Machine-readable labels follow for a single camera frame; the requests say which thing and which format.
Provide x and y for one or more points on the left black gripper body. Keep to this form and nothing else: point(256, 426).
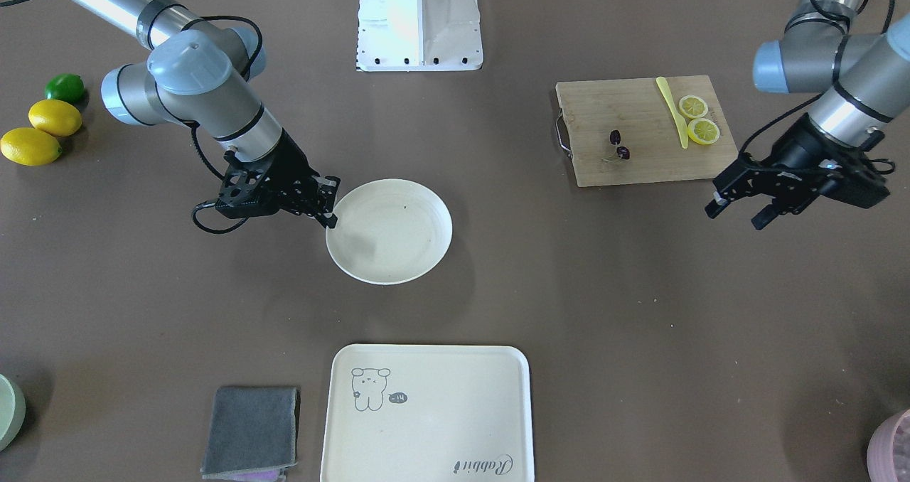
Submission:
point(798, 149)

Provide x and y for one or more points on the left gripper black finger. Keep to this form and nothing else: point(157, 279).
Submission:
point(716, 205)

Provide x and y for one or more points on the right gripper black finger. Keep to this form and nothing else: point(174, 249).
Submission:
point(319, 196)

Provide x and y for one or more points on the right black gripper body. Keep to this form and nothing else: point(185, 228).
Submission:
point(292, 161)

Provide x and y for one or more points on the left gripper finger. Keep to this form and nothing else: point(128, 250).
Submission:
point(768, 214)

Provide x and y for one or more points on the cream round plate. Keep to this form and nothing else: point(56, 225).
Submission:
point(389, 231)

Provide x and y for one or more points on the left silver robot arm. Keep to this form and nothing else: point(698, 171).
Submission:
point(859, 85)

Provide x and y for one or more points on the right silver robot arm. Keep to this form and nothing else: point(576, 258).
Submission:
point(198, 75)

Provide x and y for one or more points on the dark red cherry pair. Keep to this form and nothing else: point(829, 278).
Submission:
point(617, 151)

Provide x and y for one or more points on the cream rabbit tray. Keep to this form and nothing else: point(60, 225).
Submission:
point(429, 413)

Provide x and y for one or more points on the lemon slice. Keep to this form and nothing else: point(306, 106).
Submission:
point(693, 107)
point(703, 131)

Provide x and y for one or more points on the wooden cutting board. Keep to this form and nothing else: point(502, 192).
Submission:
point(590, 109)

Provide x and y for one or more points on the yellow plastic knife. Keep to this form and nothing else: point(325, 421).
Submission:
point(679, 120)

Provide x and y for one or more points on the yellow lemon near lime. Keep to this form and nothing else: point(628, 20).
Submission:
point(55, 117)

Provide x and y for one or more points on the green lime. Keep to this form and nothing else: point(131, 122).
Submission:
point(66, 87)

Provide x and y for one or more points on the yellow lemon outer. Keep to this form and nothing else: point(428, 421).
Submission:
point(30, 147)

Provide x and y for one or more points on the grey folded cloth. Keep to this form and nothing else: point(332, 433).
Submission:
point(252, 434)

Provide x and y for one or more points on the pink ribbed bowl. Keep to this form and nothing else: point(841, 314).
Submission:
point(888, 450)

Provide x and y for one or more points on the mint green bowl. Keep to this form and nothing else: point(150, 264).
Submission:
point(13, 410)

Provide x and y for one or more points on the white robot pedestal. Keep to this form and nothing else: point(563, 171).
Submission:
point(419, 36)

